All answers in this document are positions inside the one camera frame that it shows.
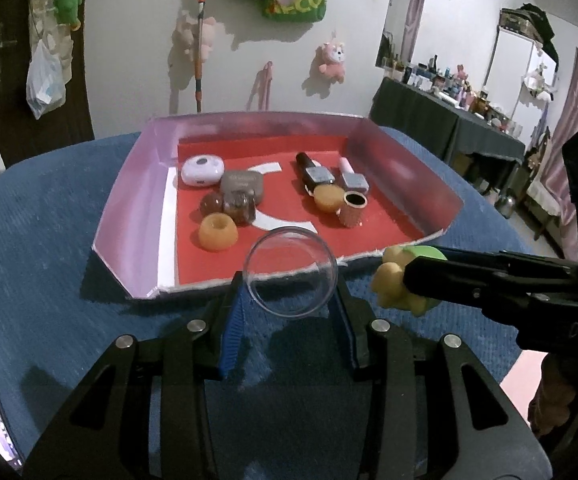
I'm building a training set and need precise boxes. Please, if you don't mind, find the white wardrobe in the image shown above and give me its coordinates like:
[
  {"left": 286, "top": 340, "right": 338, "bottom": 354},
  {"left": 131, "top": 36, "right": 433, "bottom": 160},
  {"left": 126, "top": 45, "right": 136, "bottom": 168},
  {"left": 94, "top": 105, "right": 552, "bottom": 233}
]
[{"left": 484, "top": 5, "right": 560, "bottom": 127}]

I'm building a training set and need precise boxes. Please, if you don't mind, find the metal kettle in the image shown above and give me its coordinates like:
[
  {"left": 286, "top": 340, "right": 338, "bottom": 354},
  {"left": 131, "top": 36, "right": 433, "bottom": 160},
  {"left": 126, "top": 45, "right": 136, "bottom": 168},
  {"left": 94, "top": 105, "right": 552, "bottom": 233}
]
[{"left": 496, "top": 189, "right": 518, "bottom": 219}]

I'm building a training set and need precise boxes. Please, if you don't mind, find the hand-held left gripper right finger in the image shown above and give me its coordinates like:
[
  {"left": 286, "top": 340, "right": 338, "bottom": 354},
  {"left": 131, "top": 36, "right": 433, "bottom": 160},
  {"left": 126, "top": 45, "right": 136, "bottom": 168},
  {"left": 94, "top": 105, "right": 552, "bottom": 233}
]
[{"left": 335, "top": 280, "right": 556, "bottom": 480}]

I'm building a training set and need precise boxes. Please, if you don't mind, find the wall mirror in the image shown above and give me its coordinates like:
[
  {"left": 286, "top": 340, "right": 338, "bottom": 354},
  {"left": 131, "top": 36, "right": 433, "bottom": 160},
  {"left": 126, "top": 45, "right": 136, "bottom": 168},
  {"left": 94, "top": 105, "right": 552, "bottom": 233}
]
[{"left": 375, "top": 0, "right": 430, "bottom": 71}]

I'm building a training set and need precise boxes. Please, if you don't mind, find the blue knitted blanket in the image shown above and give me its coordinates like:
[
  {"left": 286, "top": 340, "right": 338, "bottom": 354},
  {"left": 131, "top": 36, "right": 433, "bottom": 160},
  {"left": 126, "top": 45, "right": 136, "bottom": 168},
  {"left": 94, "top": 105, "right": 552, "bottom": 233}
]
[{"left": 0, "top": 127, "right": 530, "bottom": 480}]

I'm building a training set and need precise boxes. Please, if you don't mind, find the green frog toy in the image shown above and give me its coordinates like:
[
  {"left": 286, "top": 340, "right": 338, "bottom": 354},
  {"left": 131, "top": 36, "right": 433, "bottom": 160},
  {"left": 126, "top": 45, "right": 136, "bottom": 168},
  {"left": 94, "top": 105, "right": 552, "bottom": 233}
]
[{"left": 373, "top": 245, "right": 450, "bottom": 317}]

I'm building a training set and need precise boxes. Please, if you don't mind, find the person's right hand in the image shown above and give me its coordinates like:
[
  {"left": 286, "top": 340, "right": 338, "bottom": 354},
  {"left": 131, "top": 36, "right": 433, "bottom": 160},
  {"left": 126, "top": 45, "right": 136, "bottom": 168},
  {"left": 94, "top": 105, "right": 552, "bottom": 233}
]
[{"left": 528, "top": 351, "right": 576, "bottom": 437}]

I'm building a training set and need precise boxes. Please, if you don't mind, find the orange round lid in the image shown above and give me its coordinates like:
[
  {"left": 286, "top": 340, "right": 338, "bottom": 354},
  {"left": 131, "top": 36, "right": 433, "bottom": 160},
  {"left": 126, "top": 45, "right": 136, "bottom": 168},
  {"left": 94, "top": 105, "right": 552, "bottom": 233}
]
[{"left": 312, "top": 185, "right": 345, "bottom": 214}]

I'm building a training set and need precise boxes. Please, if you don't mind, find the orange round jar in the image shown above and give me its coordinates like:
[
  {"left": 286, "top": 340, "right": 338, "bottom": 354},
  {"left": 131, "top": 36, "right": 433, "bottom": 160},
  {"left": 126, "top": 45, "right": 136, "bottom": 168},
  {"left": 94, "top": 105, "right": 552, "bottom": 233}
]
[{"left": 198, "top": 213, "right": 240, "bottom": 251}]

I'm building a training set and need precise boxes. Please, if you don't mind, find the pink round case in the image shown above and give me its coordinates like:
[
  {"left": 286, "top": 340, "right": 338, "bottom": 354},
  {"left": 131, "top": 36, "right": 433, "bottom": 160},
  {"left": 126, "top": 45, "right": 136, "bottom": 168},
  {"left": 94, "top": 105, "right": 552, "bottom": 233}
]
[{"left": 181, "top": 155, "right": 226, "bottom": 187}]

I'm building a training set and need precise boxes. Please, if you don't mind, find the pink cloth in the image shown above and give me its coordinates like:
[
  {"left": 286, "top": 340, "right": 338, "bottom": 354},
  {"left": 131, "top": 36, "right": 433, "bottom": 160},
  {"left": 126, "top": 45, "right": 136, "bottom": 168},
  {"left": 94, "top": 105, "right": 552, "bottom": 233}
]
[{"left": 499, "top": 350, "right": 550, "bottom": 412}]

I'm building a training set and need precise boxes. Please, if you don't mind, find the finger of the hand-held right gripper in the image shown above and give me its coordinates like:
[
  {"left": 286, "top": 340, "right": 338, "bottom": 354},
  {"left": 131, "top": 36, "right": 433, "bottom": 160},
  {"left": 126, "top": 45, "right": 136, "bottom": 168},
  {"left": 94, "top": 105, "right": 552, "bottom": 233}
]
[
  {"left": 436, "top": 246, "right": 578, "bottom": 273},
  {"left": 402, "top": 256, "right": 537, "bottom": 333}
]

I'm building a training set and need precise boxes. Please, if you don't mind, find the row of cosmetic bottles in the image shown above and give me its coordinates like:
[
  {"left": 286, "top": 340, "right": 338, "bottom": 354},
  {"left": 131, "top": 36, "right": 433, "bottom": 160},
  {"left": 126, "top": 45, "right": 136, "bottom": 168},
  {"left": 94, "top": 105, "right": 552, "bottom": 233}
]
[{"left": 383, "top": 55, "right": 526, "bottom": 137}]

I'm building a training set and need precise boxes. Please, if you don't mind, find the silver studded cylinder cap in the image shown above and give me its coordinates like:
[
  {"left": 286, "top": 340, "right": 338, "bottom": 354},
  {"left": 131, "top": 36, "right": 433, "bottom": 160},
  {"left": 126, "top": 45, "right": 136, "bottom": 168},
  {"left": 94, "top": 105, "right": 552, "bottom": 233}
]
[{"left": 337, "top": 191, "right": 368, "bottom": 229}]

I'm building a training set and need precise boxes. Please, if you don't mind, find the dark wooden door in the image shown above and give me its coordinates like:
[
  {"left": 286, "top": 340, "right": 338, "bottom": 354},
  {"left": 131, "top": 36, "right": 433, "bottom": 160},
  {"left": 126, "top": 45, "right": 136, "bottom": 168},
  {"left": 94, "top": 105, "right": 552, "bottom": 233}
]
[{"left": 0, "top": 0, "right": 95, "bottom": 169}]

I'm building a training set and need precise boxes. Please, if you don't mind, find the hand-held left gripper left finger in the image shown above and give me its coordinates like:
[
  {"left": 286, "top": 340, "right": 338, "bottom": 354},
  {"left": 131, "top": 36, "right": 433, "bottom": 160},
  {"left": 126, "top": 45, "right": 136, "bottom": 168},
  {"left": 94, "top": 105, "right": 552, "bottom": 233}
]
[{"left": 23, "top": 271, "right": 246, "bottom": 480}]

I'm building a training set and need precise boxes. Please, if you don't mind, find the stick with orange ends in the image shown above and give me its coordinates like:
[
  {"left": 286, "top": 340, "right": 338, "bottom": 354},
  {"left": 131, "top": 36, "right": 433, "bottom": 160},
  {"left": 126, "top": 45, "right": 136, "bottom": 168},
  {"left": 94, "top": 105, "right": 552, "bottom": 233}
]
[{"left": 195, "top": 0, "right": 208, "bottom": 114}]

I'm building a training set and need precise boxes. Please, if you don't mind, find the beige hanging organiser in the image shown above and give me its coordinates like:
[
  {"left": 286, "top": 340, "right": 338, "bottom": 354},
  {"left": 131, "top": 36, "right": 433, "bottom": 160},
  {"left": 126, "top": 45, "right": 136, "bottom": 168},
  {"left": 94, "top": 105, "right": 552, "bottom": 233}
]
[{"left": 28, "top": 0, "right": 88, "bottom": 87}]

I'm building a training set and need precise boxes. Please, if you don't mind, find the pink plush bear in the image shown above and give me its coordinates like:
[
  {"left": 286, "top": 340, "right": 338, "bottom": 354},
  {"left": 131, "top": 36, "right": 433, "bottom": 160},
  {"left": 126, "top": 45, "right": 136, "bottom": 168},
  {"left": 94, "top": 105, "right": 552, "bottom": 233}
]
[{"left": 316, "top": 41, "right": 348, "bottom": 84}]

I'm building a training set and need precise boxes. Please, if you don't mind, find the table with dark cloth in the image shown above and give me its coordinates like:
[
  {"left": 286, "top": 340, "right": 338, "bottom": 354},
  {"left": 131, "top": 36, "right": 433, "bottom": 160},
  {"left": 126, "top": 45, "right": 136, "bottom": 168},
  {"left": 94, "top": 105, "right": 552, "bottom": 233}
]
[{"left": 369, "top": 76, "right": 528, "bottom": 197}]

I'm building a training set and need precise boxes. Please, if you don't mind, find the purple cardboard box red inside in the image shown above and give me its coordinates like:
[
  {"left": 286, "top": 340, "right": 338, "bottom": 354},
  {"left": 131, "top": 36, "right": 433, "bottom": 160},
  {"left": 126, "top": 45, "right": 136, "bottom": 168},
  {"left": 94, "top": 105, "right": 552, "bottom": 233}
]
[{"left": 91, "top": 111, "right": 465, "bottom": 301}]

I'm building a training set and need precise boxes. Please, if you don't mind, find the pink nail polish bottle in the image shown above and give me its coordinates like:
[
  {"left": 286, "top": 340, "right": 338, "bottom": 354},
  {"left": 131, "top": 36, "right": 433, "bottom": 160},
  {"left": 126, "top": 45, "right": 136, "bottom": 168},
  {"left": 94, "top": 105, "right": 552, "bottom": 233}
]
[{"left": 338, "top": 156, "right": 370, "bottom": 194}]

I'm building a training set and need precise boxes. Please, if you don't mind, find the clear plastic bag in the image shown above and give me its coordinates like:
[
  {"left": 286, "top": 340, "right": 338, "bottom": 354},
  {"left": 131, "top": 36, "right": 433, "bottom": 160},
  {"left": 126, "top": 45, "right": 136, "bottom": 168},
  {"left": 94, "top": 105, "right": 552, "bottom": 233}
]
[{"left": 25, "top": 40, "right": 68, "bottom": 120}]

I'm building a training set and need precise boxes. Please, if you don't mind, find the taupe rounded square case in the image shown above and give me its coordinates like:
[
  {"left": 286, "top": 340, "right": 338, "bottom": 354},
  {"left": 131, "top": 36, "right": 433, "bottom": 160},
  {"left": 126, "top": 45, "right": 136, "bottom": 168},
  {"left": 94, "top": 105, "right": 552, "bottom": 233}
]
[{"left": 220, "top": 170, "right": 262, "bottom": 195}]

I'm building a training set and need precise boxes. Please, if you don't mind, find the pink plush pig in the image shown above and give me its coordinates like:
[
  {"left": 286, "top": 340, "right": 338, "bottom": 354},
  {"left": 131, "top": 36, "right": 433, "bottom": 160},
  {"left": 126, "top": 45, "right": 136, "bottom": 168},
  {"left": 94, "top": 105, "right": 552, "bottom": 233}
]
[{"left": 171, "top": 12, "right": 218, "bottom": 61}]

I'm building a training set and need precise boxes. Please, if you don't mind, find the black nail polish bottle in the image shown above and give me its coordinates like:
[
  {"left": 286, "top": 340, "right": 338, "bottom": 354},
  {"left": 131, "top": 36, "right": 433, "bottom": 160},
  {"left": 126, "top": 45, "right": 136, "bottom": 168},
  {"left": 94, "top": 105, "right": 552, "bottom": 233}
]
[{"left": 296, "top": 152, "right": 336, "bottom": 192}]

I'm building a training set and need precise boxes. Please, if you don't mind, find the clear glass cup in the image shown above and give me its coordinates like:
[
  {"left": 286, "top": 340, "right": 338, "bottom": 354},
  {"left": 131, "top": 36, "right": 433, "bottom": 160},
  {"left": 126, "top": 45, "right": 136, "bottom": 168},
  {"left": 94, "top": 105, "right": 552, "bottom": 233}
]
[{"left": 243, "top": 227, "right": 340, "bottom": 321}]

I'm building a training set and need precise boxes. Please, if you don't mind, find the green plush toy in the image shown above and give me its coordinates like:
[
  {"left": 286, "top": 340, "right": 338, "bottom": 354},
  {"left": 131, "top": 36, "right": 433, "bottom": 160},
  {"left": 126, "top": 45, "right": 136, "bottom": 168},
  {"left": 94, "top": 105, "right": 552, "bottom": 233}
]
[{"left": 51, "top": 0, "right": 82, "bottom": 31}]

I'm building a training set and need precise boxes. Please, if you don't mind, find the brown round bottle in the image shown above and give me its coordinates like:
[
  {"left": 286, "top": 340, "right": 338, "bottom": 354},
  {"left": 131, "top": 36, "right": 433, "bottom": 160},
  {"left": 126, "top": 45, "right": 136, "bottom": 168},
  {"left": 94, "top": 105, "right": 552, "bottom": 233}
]
[{"left": 200, "top": 192, "right": 258, "bottom": 225}]

